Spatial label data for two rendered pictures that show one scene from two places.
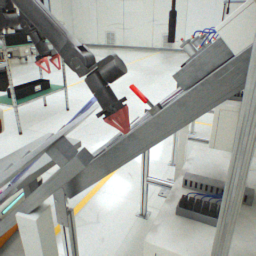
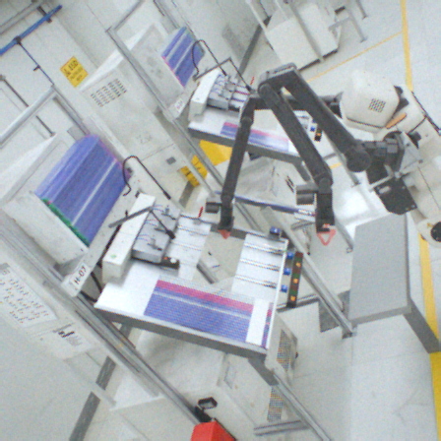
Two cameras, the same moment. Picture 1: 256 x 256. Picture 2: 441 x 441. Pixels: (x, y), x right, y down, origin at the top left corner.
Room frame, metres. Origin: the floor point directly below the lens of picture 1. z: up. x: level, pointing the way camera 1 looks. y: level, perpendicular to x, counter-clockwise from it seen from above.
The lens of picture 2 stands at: (3.04, 0.31, 2.11)
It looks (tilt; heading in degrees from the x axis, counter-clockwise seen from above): 26 degrees down; 187
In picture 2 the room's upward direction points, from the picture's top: 38 degrees counter-clockwise
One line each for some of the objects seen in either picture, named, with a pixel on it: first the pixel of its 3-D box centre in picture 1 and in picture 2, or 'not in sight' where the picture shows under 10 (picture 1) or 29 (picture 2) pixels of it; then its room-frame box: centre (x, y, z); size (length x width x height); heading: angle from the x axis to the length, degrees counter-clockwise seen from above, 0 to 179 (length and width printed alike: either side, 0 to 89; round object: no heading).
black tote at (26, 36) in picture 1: (22, 38); not in sight; (3.09, 1.22, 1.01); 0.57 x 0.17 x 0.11; 154
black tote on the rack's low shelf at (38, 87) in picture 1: (30, 88); not in sight; (3.09, 1.22, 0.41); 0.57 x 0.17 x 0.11; 154
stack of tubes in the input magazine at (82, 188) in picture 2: not in sight; (82, 189); (0.74, -0.36, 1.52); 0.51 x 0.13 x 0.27; 154
